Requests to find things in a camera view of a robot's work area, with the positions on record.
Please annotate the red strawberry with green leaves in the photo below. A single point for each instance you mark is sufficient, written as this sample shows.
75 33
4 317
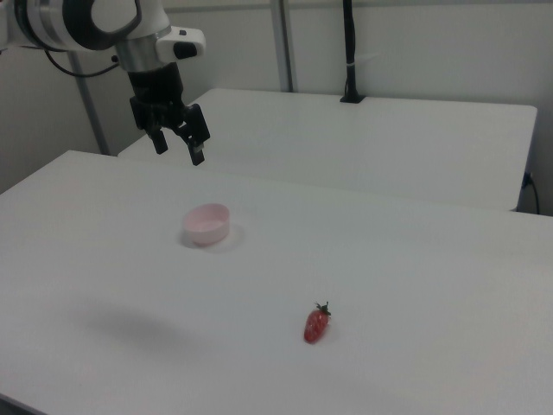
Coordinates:
315 326

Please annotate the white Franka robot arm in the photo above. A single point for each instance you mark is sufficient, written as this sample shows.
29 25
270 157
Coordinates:
78 26

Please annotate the black camera stand pole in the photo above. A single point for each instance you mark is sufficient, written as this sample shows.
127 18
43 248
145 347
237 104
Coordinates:
351 47

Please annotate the pink plastic bowl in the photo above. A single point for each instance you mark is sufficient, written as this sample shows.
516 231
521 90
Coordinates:
206 227

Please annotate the white side table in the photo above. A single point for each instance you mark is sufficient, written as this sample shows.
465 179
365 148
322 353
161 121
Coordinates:
345 142

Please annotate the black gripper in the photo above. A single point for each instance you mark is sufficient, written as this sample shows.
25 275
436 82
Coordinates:
157 93

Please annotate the grey aluminium frame post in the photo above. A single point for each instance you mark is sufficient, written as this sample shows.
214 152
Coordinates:
93 121

